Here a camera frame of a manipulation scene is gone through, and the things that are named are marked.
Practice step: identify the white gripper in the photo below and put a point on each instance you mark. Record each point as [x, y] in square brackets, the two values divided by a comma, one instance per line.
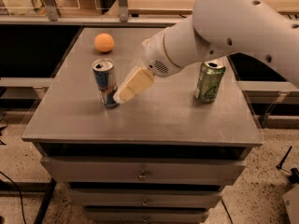
[154, 57]

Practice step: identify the blue silver redbull can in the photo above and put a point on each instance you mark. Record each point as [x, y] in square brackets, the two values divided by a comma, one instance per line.
[104, 74]

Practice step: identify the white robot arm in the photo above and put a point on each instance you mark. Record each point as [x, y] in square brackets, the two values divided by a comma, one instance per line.
[215, 29]

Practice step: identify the green soda can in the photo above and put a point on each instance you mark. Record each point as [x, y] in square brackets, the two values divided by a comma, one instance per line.
[210, 76]

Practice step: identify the orange ball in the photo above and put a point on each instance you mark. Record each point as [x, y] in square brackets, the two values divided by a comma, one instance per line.
[104, 43]

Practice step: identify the grey drawer cabinet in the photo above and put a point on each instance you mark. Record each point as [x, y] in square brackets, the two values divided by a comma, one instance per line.
[163, 122]

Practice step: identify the top drawer with knob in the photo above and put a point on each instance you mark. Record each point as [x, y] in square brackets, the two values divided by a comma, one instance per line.
[154, 171]

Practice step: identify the drawer with knob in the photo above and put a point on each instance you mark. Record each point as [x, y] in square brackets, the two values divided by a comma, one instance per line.
[144, 198]
[145, 216]
[154, 171]

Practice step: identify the middle drawer with knob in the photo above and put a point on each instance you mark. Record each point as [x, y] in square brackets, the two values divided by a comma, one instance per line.
[144, 198]

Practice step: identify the bottom drawer with knob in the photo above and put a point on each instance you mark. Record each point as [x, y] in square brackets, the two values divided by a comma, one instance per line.
[145, 216]

